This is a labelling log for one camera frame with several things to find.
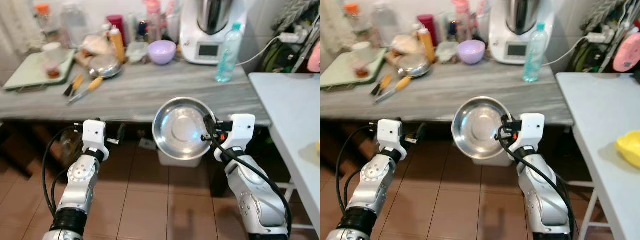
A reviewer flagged round metal bowl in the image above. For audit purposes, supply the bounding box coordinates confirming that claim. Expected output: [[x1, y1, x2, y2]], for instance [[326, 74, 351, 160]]
[[451, 96, 513, 160], [152, 97, 218, 161]]

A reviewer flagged shiny metal lid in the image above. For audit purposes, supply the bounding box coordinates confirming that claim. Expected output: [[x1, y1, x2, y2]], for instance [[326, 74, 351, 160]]
[[396, 54, 431, 78], [88, 55, 122, 79]]

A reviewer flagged blue tinted water bottle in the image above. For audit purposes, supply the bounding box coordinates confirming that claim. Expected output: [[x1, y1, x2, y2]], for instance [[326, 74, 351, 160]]
[[522, 22, 548, 83], [215, 22, 243, 83]]

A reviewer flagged white kitchen food processor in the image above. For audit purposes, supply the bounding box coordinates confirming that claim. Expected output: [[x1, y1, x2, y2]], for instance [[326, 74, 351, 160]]
[[179, 0, 243, 66], [489, 0, 555, 66]]

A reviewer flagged white table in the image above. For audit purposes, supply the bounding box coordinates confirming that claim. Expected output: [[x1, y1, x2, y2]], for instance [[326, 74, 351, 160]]
[[248, 72, 321, 236], [556, 72, 640, 240]]

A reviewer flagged purple bowl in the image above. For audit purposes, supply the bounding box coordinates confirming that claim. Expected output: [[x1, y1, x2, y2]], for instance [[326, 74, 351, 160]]
[[148, 40, 177, 66], [457, 40, 486, 66]]

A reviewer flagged glass with red sauce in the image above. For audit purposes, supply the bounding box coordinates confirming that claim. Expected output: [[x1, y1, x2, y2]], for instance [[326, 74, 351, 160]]
[[44, 60, 63, 79], [354, 59, 373, 78]]

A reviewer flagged clear plastic container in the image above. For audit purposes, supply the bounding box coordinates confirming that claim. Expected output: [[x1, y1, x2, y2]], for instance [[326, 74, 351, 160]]
[[125, 41, 150, 64], [436, 41, 460, 64]]

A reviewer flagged orange squeeze bottle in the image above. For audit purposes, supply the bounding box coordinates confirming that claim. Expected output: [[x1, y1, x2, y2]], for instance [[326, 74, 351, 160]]
[[109, 25, 126, 63], [419, 26, 437, 63]]

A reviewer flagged clear bag of bread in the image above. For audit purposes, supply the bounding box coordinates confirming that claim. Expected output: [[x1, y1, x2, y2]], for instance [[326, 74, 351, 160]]
[[80, 35, 113, 58], [390, 35, 423, 56]]

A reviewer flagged green cutting board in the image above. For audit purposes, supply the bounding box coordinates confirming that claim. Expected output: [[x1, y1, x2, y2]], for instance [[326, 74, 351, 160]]
[[2, 48, 77, 92], [320, 48, 388, 91]]

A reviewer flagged clear plastic cup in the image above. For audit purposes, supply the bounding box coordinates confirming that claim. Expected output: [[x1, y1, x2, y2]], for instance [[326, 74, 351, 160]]
[[165, 10, 182, 43], [475, 10, 493, 43]]

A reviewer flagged white cup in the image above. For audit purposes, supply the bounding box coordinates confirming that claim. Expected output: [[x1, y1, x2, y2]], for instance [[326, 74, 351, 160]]
[[41, 42, 63, 63], [351, 41, 373, 63]]

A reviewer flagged pink drinking bottle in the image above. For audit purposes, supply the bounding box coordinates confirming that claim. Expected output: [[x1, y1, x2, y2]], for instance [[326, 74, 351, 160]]
[[144, 0, 163, 43], [452, 0, 473, 43]]

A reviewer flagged dark red bottle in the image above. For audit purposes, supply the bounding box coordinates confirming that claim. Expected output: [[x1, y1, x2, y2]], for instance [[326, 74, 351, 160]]
[[106, 15, 127, 46], [417, 14, 438, 46]]

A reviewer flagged large clear plastic bottle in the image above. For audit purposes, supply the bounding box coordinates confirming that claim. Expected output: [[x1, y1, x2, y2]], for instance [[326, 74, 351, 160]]
[[372, 0, 401, 43], [60, 0, 90, 46]]

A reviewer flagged white power strip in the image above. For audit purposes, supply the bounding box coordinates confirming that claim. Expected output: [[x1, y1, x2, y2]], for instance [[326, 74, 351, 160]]
[[586, 31, 613, 45], [279, 31, 307, 45]]

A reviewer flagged pink round object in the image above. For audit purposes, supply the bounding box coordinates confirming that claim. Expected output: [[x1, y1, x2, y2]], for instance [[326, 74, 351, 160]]
[[612, 31, 640, 73], [306, 40, 321, 74]]

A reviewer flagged jar with orange lid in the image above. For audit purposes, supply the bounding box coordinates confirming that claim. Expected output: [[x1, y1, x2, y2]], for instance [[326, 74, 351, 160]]
[[344, 2, 363, 33], [34, 2, 56, 36]]

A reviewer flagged white lace curtain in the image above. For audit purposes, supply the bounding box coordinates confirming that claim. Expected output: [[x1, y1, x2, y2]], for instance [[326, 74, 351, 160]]
[[0, 0, 36, 51], [320, 0, 346, 48]]

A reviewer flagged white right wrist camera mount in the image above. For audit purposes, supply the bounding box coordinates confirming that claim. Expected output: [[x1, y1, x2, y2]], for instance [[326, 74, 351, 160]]
[[512, 113, 546, 151], [220, 114, 257, 151]]

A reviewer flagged long orange handled knife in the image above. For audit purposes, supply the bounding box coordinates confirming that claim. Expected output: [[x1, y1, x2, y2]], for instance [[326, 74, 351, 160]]
[[375, 76, 412, 104], [67, 76, 104, 105]]

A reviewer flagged short orange handled knife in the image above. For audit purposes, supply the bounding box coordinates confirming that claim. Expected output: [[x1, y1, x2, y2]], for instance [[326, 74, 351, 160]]
[[63, 75, 85, 97], [371, 74, 393, 97]]

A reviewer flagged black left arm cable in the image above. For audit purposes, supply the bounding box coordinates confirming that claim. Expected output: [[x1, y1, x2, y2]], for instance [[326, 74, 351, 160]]
[[336, 126, 381, 211], [42, 127, 83, 201]]

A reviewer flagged white power cable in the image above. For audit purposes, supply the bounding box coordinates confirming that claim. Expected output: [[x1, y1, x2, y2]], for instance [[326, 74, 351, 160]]
[[544, 35, 593, 67], [235, 35, 283, 67]]

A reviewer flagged green coiled hose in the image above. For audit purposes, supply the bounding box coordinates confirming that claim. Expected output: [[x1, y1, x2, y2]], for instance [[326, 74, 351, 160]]
[[575, 42, 608, 73], [262, 42, 301, 73]]

